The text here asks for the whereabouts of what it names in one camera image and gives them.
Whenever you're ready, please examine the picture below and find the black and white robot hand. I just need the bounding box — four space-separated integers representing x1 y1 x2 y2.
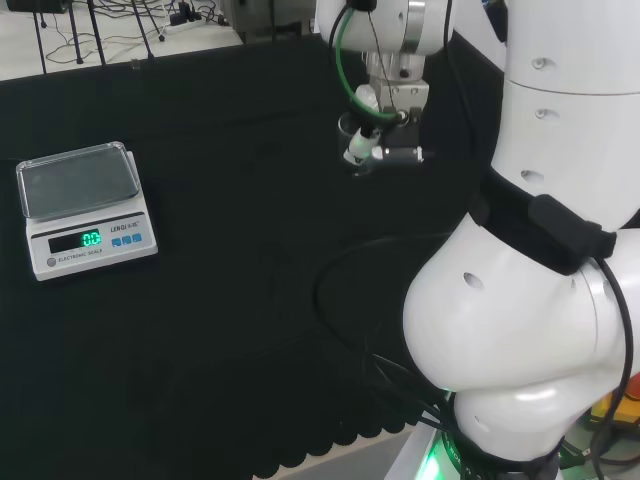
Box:
341 78 431 167

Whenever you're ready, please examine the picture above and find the small clear glass beaker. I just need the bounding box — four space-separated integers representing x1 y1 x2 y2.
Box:
337 111 375 178

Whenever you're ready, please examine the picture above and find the electronic balance with steel pan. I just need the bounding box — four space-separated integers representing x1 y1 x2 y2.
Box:
14 141 160 283

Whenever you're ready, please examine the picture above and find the white power strip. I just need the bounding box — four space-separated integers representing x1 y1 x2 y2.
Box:
158 18 207 35

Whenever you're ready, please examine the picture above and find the black tripod leg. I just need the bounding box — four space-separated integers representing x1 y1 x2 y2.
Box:
32 0 50 75
86 0 108 66
121 0 157 63
63 0 84 67

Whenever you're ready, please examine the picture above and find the black bench cloth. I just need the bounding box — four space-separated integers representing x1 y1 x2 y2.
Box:
0 33 506 480

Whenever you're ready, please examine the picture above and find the yellow stop button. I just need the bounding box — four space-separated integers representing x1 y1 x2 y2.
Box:
589 372 640 429

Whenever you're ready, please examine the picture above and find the green cable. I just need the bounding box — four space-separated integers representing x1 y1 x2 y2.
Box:
334 3 402 124

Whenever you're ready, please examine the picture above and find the black cable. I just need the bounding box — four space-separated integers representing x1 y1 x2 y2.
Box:
314 231 459 431

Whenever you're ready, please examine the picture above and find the black strap with cable clip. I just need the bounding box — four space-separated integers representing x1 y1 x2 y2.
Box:
468 168 619 277

